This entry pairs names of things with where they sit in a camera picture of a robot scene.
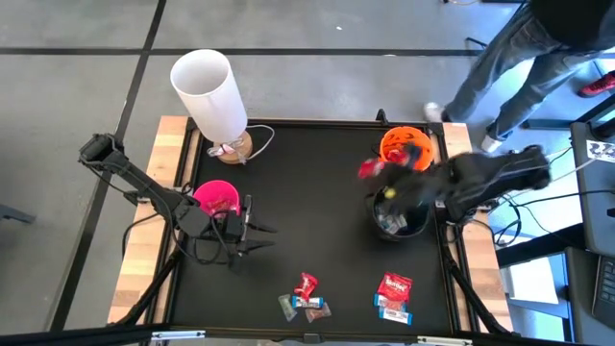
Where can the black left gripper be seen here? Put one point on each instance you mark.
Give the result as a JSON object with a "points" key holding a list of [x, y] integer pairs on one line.
{"points": [[235, 226]]}

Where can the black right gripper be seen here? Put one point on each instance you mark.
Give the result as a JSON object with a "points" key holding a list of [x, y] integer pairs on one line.
{"points": [[415, 187]]}

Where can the black pumpkin bucket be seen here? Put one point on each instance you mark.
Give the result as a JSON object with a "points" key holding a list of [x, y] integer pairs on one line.
{"points": [[423, 226]]}

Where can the large red Skittles packet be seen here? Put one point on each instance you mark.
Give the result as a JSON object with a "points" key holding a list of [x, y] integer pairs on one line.
{"points": [[395, 286]]}

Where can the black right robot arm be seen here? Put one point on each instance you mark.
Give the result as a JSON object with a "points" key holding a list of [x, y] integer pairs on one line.
{"points": [[495, 173]]}

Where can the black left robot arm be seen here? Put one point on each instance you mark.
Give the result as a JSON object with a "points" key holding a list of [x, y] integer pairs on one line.
{"points": [[144, 187]]}

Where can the clear red candy bag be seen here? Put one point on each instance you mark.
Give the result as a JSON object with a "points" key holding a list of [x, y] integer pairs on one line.
{"points": [[395, 305]]}

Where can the orange pumpkin bucket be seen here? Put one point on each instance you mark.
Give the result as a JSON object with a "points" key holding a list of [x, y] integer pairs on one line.
{"points": [[418, 139]]}

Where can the black clamp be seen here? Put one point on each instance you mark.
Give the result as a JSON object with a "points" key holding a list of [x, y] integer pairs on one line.
{"points": [[382, 116]]}

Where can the pink pumpkin bucket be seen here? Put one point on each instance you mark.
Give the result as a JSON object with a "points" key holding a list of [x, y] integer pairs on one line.
{"points": [[214, 192]]}

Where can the clear plastic wrap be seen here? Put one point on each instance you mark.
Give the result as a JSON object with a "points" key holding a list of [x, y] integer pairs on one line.
{"points": [[223, 150]]}

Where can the clear Sour Patch bag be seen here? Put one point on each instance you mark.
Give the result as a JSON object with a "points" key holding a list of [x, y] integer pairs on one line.
{"points": [[318, 313]]}

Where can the white shade table lamp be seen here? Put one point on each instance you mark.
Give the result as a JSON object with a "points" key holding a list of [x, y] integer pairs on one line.
{"points": [[211, 96]]}

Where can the black tripod stand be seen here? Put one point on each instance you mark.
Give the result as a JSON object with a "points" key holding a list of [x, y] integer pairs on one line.
{"points": [[473, 42]]}

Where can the black desk leg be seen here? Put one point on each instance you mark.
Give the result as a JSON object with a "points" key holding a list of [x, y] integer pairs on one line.
{"points": [[543, 124], [538, 246]]}

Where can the person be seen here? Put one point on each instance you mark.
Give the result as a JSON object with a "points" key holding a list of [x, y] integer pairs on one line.
{"points": [[598, 85], [509, 57]]}

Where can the grey office desk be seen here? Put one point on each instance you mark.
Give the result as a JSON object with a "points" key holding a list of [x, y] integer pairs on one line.
{"points": [[591, 202], [579, 298]]}

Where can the printed marker paper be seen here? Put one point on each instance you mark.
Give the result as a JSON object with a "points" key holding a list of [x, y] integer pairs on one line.
{"points": [[600, 151]]}

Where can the computer keyboard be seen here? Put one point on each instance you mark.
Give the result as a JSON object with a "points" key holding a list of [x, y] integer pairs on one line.
{"points": [[605, 288]]}

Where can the grey furniture foot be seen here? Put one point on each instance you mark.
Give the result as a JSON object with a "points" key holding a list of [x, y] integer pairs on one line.
{"points": [[17, 215]]}

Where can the silver frame bracket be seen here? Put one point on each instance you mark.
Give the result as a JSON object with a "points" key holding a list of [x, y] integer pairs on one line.
{"points": [[178, 335], [444, 340]]}

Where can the black aluminium table frame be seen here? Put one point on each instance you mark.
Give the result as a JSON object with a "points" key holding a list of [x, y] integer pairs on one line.
{"points": [[72, 338]]}

